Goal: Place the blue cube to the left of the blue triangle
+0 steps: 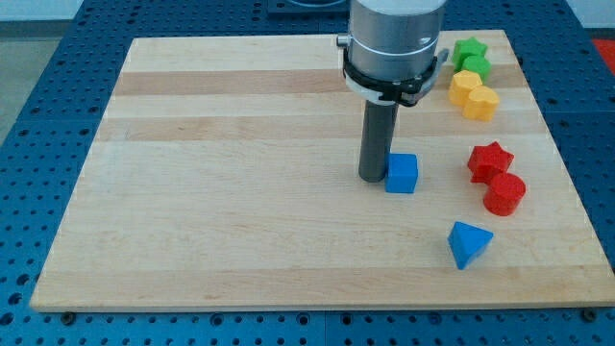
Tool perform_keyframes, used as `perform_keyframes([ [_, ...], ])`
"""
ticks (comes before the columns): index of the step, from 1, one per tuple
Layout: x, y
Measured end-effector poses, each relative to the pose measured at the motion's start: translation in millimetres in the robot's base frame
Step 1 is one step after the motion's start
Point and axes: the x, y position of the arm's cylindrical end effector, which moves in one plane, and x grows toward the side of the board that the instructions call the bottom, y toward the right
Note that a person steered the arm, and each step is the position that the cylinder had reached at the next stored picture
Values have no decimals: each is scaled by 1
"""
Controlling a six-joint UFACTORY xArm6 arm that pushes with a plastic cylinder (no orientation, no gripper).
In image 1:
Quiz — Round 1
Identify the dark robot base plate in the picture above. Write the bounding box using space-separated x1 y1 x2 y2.
264 0 349 16

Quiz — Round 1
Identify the green star block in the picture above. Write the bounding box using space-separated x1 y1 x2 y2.
453 37 488 72

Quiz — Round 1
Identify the yellow hexagon block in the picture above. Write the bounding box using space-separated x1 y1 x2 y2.
448 70 482 107

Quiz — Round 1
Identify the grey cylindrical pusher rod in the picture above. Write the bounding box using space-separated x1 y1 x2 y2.
358 101 398 183

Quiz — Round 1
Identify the blue cube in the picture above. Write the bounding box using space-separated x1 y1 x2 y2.
385 153 419 194

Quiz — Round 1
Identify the blue triangle block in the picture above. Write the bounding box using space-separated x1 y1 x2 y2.
447 221 494 270

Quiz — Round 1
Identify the red cylinder block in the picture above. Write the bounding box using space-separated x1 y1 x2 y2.
483 173 527 216

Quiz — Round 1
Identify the green cylinder block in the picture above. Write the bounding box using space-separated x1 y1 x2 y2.
461 56 492 83

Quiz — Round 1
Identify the yellow heart block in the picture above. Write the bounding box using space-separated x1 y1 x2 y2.
462 86 500 122

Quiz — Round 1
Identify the black clamp ring mount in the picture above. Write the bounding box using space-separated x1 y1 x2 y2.
342 49 449 107

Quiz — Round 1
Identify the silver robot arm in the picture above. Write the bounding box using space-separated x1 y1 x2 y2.
336 0 449 183

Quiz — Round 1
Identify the wooden board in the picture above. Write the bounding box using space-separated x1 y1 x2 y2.
30 30 614 312

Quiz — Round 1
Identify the red star block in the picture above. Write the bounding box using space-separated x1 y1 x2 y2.
467 141 514 185

